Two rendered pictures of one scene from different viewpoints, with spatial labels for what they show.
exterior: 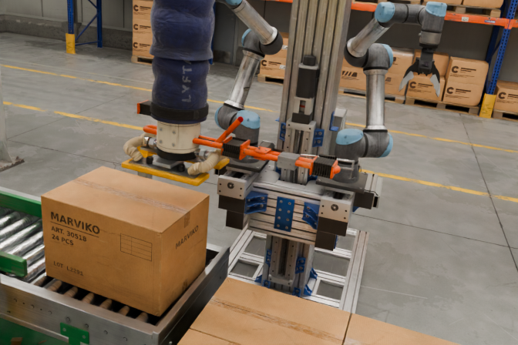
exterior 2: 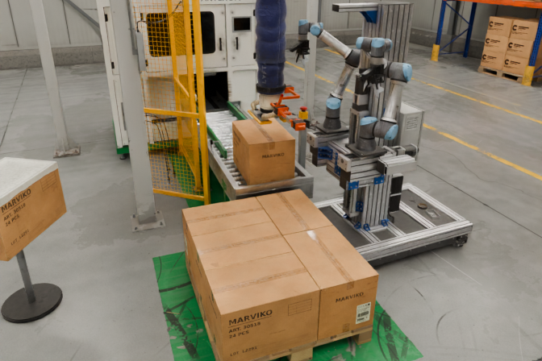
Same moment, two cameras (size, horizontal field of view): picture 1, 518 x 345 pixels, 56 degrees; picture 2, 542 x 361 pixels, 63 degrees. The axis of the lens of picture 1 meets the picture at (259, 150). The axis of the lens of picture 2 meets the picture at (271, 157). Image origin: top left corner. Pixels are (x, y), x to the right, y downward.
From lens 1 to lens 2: 243 cm
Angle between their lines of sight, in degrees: 48
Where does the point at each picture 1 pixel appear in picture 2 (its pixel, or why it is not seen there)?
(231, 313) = (278, 200)
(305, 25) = not seen: hidden behind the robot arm
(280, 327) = (289, 213)
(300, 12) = not seen: hidden behind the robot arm
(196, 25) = (266, 46)
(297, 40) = (363, 57)
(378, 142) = (381, 127)
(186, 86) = (264, 76)
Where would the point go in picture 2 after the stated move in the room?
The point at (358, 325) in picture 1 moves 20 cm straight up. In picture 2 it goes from (327, 230) to (328, 205)
